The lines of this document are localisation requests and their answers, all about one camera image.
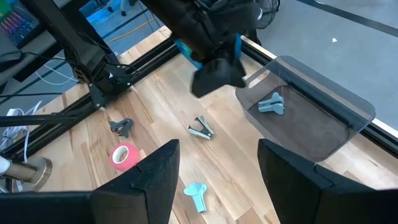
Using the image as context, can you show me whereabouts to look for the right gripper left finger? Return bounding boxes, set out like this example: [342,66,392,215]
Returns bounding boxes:
[91,139,181,224]

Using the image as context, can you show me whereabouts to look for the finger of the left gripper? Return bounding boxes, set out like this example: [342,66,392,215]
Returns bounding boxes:
[216,58,247,88]
[190,61,220,99]

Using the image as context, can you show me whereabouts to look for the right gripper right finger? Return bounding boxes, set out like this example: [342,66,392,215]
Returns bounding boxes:
[257,138,374,224]

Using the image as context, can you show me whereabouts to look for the pink tape roll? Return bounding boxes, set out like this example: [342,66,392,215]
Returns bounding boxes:
[108,142,141,172]

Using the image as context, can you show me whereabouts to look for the grey-blue staple remover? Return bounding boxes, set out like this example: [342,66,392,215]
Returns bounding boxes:
[257,91,285,116]

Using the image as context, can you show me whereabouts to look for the teal plastic bin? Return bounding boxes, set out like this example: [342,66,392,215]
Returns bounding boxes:
[173,32,243,71]

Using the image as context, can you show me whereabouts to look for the black floor fan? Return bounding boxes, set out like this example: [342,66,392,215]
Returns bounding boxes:
[254,0,280,30]

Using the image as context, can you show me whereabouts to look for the grey translucent plastic bin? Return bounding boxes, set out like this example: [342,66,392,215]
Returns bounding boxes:
[235,55,376,163]

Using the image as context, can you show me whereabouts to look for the office chair base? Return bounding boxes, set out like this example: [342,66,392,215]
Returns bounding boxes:
[104,0,138,17]

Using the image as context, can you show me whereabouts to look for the lamp with white bulb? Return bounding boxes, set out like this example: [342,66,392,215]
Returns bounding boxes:
[0,155,53,192]

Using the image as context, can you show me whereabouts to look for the grey desk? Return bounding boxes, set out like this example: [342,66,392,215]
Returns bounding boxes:
[0,29,68,86]

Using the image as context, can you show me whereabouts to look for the backlit rainbow keyboard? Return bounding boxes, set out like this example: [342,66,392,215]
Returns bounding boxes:
[0,6,40,48]

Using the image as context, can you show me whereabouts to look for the black aluminium table frame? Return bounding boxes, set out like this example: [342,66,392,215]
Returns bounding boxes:
[0,30,398,162]

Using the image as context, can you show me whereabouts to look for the yellow extension cable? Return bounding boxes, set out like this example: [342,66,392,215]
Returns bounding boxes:
[105,18,157,45]

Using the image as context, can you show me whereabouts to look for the white cable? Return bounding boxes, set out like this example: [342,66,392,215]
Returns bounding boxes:
[0,100,43,151]

